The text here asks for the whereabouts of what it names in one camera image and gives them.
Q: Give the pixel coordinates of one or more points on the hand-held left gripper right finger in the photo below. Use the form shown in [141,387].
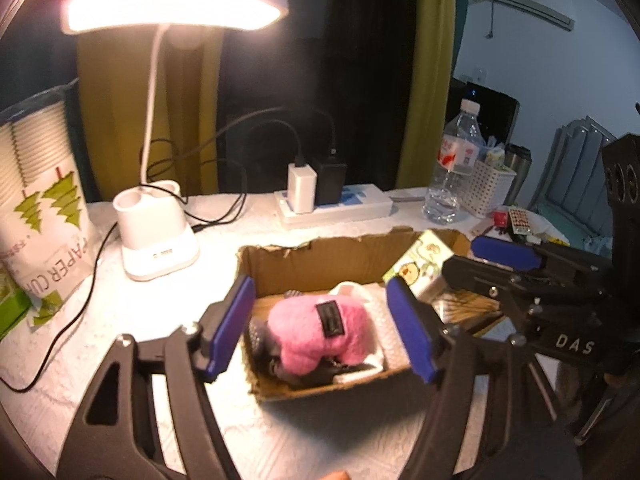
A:
[415,330]

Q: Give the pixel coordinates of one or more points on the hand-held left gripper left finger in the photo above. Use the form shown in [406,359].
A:
[230,330]

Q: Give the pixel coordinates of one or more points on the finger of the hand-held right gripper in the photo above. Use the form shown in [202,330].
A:
[505,252]
[475,277]

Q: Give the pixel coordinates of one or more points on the cartoon printed small box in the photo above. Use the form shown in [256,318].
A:
[425,260]

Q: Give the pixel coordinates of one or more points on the pink plush pouch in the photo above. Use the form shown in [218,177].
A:
[300,330]

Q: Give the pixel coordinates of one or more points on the white cloth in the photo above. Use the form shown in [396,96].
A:
[352,290]

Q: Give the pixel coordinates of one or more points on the brown cardboard box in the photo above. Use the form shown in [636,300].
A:
[320,265]

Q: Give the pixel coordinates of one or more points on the person's left hand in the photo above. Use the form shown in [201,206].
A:
[336,476]

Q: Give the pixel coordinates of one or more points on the small red object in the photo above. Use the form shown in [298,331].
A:
[500,217]

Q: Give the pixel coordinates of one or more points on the checkered small box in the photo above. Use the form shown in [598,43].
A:
[521,220]

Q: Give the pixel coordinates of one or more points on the white plastic basket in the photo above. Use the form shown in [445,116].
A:
[487,185]

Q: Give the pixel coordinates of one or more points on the clear water bottle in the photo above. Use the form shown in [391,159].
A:
[450,195]

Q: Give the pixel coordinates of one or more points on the steel tumbler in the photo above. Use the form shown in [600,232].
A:
[517,170]

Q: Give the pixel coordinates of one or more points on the white desk lamp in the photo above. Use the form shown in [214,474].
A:
[155,250]

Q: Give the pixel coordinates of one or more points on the grey padded headboard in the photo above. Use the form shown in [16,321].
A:
[565,160]

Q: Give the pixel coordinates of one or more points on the white power strip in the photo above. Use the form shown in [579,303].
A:
[360,205]

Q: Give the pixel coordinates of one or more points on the white embossed tablecloth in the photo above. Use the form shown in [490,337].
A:
[310,440]

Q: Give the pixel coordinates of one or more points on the black monitor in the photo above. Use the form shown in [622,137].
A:
[495,110]

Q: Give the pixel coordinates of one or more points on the white charger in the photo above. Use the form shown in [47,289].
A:
[301,187]

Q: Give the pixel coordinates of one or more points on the black charger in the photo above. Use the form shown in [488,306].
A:
[330,182]

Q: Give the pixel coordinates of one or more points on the yellow curtain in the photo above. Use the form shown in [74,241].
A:
[120,110]
[425,85]

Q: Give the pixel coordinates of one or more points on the dark glass window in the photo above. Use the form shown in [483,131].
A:
[350,60]

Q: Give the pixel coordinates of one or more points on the white air conditioner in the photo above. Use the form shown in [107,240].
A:
[530,5]

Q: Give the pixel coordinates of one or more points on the white paper cup pack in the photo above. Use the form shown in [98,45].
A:
[35,160]

